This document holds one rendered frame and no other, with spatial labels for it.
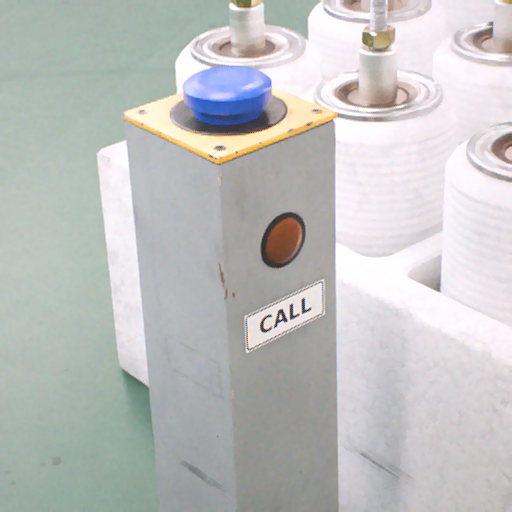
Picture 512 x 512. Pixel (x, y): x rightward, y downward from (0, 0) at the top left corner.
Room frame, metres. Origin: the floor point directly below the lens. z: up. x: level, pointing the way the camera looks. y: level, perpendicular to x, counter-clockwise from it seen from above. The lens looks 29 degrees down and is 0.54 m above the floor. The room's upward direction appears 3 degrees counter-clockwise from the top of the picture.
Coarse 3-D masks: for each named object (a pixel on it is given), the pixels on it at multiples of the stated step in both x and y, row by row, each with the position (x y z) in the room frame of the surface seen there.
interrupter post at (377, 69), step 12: (360, 48) 0.71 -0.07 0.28; (396, 48) 0.71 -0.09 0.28; (360, 60) 0.70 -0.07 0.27; (372, 60) 0.70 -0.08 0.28; (384, 60) 0.70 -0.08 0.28; (396, 60) 0.70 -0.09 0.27; (360, 72) 0.70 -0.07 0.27; (372, 72) 0.70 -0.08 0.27; (384, 72) 0.70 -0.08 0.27; (396, 72) 0.70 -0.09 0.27; (360, 84) 0.70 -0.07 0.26; (372, 84) 0.70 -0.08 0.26; (384, 84) 0.70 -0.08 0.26; (396, 84) 0.70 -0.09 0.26; (360, 96) 0.70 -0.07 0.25; (372, 96) 0.70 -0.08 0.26; (384, 96) 0.70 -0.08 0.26; (396, 96) 0.70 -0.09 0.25
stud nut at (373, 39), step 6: (366, 30) 0.71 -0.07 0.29; (390, 30) 0.70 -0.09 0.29; (366, 36) 0.70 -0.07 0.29; (372, 36) 0.70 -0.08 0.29; (378, 36) 0.70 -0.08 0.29; (384, 36) 0.70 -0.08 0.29; (390, 36) 0.70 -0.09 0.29; (366, 42) 0.70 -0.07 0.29; (372, 42) 0.70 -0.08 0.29; (378, 42) 0.70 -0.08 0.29; (384, 42) 0.70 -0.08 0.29; (390, 42) 0.70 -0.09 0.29
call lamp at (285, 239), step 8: (280, 224) 0.51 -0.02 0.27; (288, 224) 0.51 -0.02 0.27; (296, 224) 0.52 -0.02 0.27; (272, 232) 0.51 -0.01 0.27; (280, 232) 0.51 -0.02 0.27; (288, 232) 0.51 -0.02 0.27; (296, 232) 0.51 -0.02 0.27; (272, 240) 0.51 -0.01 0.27; (280, 240) 0.51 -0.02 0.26; (288, 240) 0.51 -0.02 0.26; (296, 240) 0.51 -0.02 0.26; (272, 248) 0.51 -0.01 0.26; (280, 248) 0.51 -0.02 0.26; (288, 248) 0.51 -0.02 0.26; (296, 248) 0.51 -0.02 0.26; (272, 256) 0.51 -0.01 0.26; (280, 256) 0.51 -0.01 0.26; (288, 256) 0.51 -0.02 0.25
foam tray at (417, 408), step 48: (432, 240) 0.66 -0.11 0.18; (336, 288) 0.62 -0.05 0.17; (384, 288) 0.61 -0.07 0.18; (432, 288) 0.64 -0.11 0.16; (144, 336) 0.78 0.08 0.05; (336, 336) 0.62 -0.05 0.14; (384, 336) 0.59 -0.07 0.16; (432, 336) 0.57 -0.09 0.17; (480, 336) 0.55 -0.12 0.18; (384, 384) 0.59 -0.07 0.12; (432, 384) 0.57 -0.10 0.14; (480, 384) 0.54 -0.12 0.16; (384, 432) 0.59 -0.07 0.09; (432, 432) 0.57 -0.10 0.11; (480, 432) 0.54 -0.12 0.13; (384, 480) 0.59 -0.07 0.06; (432, 480) 0.57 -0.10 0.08; (480, 480) 0.54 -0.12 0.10
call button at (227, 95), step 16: (192, 80) 0.54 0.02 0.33; (208, 80) 0.54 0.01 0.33; (224, 80) 0.54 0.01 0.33; (240, 80) 0.54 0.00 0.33; (256, 80) 0.54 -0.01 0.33; (192, 96) 0.53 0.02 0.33; (208, 96) 0.52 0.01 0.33; (224, 96) 0.52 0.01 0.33; (240, 96) 0.52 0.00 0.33; (256, 96) 0.53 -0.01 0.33; (208, 112) 0.52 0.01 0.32; (224, 112) 0.52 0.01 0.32; (240, 112) 0.52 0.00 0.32; (256, 112) 0.53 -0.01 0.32
